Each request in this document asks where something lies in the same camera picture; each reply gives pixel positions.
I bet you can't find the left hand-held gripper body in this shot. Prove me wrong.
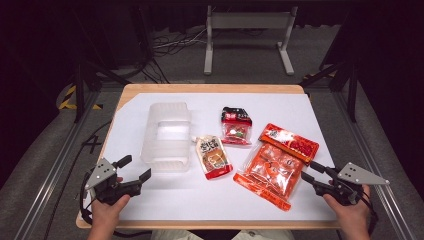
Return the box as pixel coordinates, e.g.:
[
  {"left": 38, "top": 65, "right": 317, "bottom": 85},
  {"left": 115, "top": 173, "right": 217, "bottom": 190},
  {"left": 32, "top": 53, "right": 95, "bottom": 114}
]
[{"left": 84, "top": 157, "right": 143, "bottom": 206}]

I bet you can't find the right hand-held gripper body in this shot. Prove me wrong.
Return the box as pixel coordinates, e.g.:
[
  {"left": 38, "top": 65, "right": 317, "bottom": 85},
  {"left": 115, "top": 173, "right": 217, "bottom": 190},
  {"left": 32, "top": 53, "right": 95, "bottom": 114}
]
[{"left": 313, "top": 162, "right": 390, "bottom": 207}]

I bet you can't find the large orange snack packet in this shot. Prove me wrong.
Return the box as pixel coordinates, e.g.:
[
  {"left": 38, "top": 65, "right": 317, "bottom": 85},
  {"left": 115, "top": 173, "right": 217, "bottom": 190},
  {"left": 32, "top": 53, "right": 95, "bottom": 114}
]
[{"left": 232, "top": 122, "right": 320, "bottom": 212}]

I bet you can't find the clear plastic container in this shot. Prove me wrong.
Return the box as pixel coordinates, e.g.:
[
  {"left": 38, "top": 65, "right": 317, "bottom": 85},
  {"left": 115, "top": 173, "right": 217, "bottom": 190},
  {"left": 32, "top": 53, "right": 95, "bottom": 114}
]
[{"left": 139, "top": 101, "right": 193, "bottom": 174}]

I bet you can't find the red and black snack packet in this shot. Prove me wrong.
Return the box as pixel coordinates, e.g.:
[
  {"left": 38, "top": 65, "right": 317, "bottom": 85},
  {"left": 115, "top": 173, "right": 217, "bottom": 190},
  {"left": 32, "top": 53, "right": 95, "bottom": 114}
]
[{"left": 220, "top": 106, "right": 253, "bottom": 146}]

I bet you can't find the person's left hand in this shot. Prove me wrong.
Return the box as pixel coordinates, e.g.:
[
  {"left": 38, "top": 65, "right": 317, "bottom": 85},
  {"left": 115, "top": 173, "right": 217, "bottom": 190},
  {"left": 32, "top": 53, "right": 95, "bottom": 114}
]
[{"left": 90, "top": 176, "right": 132, "bottom": 231}]

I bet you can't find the person's right hand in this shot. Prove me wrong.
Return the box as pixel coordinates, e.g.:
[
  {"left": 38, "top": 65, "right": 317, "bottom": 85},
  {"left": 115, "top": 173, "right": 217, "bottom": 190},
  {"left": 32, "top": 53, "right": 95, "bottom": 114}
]
[{"left": 322, "top": 179, "right": 372, "bottom": 238}]

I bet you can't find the white table sheet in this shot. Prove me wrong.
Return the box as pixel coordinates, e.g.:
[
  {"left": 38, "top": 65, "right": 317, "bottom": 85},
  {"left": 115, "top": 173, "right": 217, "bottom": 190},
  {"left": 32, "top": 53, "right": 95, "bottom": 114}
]
[{"left": 83, "top": 92, "right": 338, "bottom": 222}]

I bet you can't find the beige and red sauce pouch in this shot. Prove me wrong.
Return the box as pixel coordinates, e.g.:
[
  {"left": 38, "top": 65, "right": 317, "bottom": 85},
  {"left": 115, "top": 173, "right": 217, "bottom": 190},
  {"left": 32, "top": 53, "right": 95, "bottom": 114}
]
[{"left": 194, "top": 134, "right": 234, "bottom": 181}]

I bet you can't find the yellow and black hazard tape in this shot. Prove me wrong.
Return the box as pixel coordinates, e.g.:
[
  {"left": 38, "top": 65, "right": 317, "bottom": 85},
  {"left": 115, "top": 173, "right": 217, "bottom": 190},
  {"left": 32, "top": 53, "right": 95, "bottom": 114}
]
[{"left": 58, "top": 84, "right": 104, "bottom": 111}]

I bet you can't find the black tripod stand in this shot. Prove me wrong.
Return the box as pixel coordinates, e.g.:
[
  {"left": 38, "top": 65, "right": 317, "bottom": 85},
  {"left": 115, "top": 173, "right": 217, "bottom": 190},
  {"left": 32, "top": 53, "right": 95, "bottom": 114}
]
[
  {"left": 71, "top": 6, "right": 131, "bottom": 124},
  {"left": 298, "top": 59, "right": 359, "bottom": 123}
]

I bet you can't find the grey metal stand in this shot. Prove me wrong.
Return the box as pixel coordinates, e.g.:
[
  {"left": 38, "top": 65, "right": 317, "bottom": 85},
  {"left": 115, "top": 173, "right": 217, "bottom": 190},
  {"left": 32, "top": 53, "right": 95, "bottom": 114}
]
[{"left": 203, "top": 4, "right": 299, "bottom": 76}]

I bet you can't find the aluminium rail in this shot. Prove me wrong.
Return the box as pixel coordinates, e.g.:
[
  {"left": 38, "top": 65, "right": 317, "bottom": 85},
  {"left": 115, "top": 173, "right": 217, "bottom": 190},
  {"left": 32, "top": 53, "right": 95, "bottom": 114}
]
[
  {"left": 333, "top": 91, "right": 418, "bottom": 240},
  {"left": 13, "top": 89, "right": 101, "bottom": 240}
]

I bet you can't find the black floor cable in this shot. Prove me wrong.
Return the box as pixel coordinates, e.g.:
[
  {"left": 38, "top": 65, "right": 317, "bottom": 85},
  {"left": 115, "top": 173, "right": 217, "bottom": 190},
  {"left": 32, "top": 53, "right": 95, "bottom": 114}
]
[{"left": 43, "top": 121, "right": 113, "bottom": 240}]

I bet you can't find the left hand-held gripper black cable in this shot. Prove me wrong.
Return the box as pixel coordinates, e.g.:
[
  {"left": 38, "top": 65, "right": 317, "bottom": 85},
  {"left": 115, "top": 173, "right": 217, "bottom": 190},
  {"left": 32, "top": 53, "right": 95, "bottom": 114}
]
[{"left": 78, "top": 171, "right": 151, "bottom": 238}]

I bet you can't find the hand-held gripper black cable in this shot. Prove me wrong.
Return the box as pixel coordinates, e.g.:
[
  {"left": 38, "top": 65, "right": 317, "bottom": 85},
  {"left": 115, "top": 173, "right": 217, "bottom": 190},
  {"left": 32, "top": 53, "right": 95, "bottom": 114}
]
[
  {"left": 78, "top": 171, "right": 151, "bottom": 238},
  {"left": 358, "top": 193, "right": 379, "bottom": 234}
]

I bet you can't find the right hand-held gripper black cable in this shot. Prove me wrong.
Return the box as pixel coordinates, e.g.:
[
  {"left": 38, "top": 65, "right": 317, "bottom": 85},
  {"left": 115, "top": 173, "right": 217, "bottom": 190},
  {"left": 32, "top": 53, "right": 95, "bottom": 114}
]
[{"left": 358, "top": 193, "right": 379, "bottom": 234}]

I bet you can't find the grey floor cable bundle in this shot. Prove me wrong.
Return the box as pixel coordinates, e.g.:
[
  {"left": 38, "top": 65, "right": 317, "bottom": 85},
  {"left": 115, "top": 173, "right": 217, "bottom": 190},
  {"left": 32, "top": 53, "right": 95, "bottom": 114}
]
[{"left": 151, "top": 28, "right": 208, "bottom": 58}]

